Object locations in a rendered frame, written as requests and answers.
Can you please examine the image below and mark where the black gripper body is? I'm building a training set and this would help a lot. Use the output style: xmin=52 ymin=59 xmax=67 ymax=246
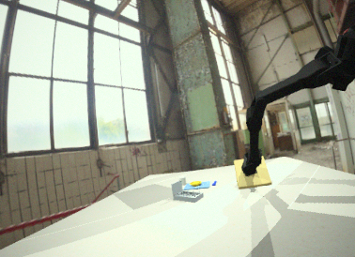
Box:
xmin=330 ymin=25 xmax=355 ymax=84

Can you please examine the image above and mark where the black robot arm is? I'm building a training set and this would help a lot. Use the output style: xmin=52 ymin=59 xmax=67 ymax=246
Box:
xmin=241 ymin=31 xmax=355 ymax=176

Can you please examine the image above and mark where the light blue flat mat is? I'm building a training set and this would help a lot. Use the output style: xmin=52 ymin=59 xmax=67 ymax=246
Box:
xmin=183 ymin=181 xmax=210 ymax=190

